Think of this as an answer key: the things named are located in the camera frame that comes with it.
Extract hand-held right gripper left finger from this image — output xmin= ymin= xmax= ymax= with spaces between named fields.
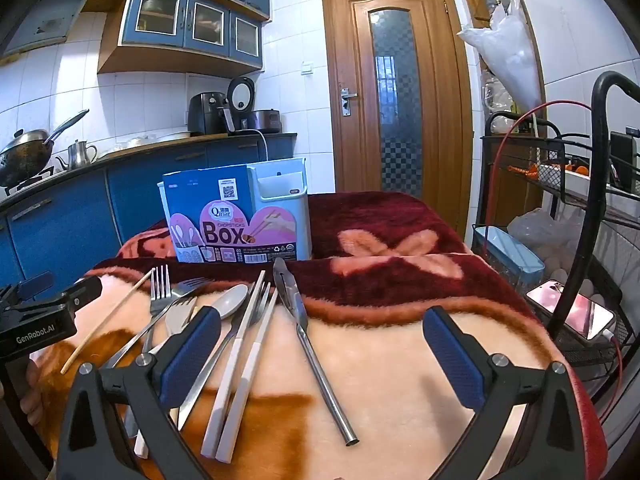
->
xmin=55 ymin=305 xmax=222 ymax=480

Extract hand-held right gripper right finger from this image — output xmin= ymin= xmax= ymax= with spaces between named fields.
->
xmin=422 ymin=305 xmax=599 ymax=480

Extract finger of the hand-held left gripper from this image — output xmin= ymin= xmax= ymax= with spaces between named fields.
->
xmin=15 ymin=271 xmax=55 ymax=303
xmin=47 ymin=276 xmax=104 ymax=317

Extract wooden chopstick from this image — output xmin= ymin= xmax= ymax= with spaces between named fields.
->
xmin=60 ymin=268 xmax=155 ymax=374

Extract silver fork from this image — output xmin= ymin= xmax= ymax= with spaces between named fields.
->
xmin=102 ymin=278 xmax=214 ymax=369
xmin=148 ymin=264 xmax=174 ymax=356

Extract metal spoon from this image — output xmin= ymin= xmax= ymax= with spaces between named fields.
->
xmin=272 ymin=257 xmax=312 ymax=333

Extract light blue utensil holder box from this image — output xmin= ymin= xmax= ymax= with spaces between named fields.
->
xmin=159 ymin=157 xmax=314 ymax=264

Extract person's left hand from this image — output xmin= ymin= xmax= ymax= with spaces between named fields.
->
xmin=20 ymin=357 xmax=52 ymax=426

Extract silver butter knife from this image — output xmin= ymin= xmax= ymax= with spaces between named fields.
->
xmin=164 ymin=297 xmax=199 ymax=342

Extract red floral printed blanket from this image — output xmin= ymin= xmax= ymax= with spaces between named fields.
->
xmin=30 ymin=191 xmax=609 ymax=480

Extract grey spoon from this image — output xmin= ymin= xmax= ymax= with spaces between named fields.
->
xmin=176 ymin=283 xmax=250 ymax=431

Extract blue kitchen counter cabinets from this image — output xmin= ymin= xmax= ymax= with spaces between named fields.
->
xmin=0 ymin=132 xmax=299 ymax=306

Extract steel wok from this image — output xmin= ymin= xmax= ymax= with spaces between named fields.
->
xmin=0 ymin=108 xmax=91 ymax=189

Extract steel kettle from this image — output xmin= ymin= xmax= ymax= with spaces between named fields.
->
xmin=55 ymin=139 xmax=99 ymax=171

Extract smartphone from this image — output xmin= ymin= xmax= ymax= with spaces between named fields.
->
xmin=525 ymin=279 xmax=617 ymax=342

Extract white eggs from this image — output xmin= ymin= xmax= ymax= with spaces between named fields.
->
xmin=542 ymin=254 xmax=608 ymax=306

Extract clear plastic bag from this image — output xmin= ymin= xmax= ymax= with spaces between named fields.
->
xmin=507 ymin=207 xmax=587 ymax=262

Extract white bowls on counter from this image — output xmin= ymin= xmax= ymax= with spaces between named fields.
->
xmin=111 ymin=130 xmax=193 ymax=150

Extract black air fryer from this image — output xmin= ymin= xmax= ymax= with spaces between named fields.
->
xmin=187 ymin=92 xmax=232 ymax=137

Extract black metal rack cart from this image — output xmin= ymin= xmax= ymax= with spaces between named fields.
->
xmin=470 ymin=71 xmax=640 ymax=426

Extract black rice cooker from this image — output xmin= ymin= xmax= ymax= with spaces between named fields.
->
xmin=226 ymin=76 xmax=282 ymax=136

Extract wooden door with glass pane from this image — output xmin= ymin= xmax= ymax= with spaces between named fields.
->
xmin=321 ymin=0 xmax=475 ymax=233

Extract range hood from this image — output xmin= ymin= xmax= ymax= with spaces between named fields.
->
xmin=0 ymin=0 xmax=112 ymax=57

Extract white plastic bag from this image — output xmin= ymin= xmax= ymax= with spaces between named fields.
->
xmin=456 ymin=10 xmax=545 ymax=112

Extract white handle chopstick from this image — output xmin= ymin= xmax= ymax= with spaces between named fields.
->
xmin=201 ymin=270 xmax=267 ymax=457

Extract red cable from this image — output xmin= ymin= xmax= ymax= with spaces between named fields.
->
xmin=491 ymin=100 xmax=594 ymax=241

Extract white power cable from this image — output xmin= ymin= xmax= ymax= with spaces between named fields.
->
xmin=235 ymin=128 xmax=272 ymax=165

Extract blue wall cabinet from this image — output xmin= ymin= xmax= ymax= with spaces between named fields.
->
xmin=96 ymin=0 xmax=272 ymax=75

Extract silver door handle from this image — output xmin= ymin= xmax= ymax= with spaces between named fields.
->
xmin=338 ymin=86 xmax=359 ymax=118

